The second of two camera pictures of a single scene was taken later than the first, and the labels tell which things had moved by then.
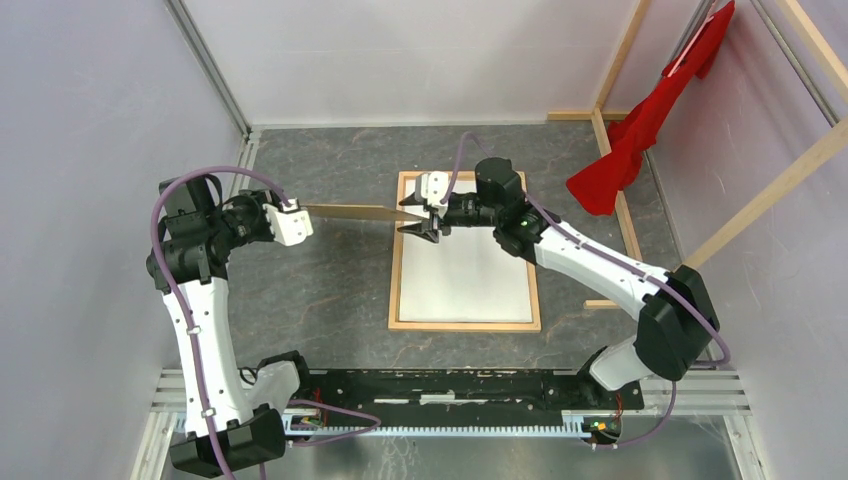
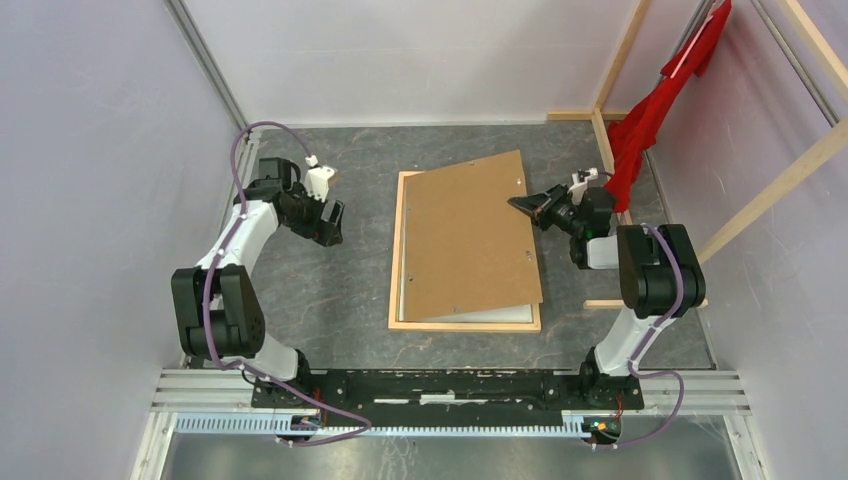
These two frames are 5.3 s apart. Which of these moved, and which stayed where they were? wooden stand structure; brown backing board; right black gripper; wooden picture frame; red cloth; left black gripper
Moved: left black gripper; right black gripper; brown backing board
Stayed: wooden picture frame; red cloth; wooden stand structure
